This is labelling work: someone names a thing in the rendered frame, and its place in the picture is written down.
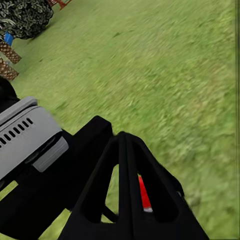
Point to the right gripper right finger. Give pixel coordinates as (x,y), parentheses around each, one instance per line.
(174,219)

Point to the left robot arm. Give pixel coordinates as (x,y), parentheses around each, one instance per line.
(51,166)

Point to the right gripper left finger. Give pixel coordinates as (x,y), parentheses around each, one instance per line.
(84,222)

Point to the pesticide atomizer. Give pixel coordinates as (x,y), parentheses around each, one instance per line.
(147,208)

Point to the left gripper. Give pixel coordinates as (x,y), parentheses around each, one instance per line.
(40,197)

